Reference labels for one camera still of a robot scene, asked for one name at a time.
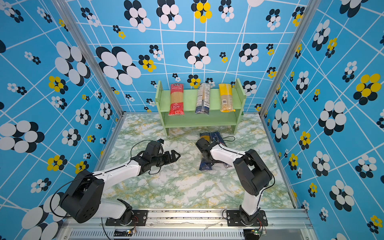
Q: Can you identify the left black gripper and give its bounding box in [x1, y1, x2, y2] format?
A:
[151, 149, 181, 168]

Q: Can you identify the blue clear spaghetti bag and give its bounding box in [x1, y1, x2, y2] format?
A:
[199, 132, 213, 171]

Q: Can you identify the red spaghetti bag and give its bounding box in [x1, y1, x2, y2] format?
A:
[169, 83, 185, 116]

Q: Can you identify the clear white-label spaghetti bag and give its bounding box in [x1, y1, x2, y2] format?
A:
[195, 83, 211, 115]

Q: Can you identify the yellow top spaghetti bag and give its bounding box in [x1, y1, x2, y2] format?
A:
[219, 84, 236, 113]

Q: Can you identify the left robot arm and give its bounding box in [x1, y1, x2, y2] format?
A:
[59, 140, 181, 226]

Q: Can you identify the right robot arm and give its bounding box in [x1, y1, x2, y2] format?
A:
[196, 138, 275, 227]

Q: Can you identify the light green wooden shelf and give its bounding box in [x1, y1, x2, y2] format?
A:
[155, 79, 246, 135]

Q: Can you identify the blue Barilla spaghetti box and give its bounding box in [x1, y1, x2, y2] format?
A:
[210, 131, 227, 147]

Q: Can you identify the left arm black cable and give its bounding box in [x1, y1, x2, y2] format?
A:
[49, 139, 164, 240]

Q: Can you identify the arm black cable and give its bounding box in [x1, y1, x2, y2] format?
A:
[49, 139, 164, 240]
[218, 135, 276, 240]

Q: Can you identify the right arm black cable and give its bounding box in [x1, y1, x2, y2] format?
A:
[218, 135, 276, 240]

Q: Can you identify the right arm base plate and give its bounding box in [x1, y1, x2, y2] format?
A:
[225, 210, 269, 228]

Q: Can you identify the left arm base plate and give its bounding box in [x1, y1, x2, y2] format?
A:
[106, 210, 149, 227]

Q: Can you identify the aluminium front rail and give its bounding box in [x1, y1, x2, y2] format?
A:
[57, 209, 317, 240]

